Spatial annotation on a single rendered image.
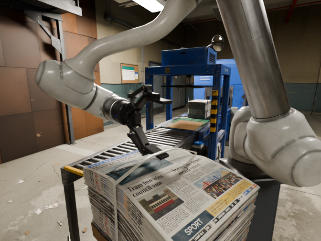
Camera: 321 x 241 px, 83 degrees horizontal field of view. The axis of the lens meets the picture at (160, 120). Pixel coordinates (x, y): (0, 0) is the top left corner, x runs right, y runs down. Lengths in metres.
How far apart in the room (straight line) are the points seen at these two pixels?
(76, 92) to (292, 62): 9.26
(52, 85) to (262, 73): 0.57
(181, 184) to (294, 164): 0.29
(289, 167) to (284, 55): 9.05
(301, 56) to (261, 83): 9.06
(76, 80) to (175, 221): 0.46
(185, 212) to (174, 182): 0.08
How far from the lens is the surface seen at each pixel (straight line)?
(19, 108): 4.09
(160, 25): 0.67
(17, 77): 4.08
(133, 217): 0.40
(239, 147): 0.77
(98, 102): 0.64
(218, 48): 2.07
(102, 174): 0.49
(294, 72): 9.54
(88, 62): 0.61
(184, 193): 0.41
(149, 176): 0.45
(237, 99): 4.36
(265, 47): 0.55
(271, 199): 0.92
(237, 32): 0.55
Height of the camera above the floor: 1.37
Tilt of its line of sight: 12 degrees down
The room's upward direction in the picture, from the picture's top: straight up
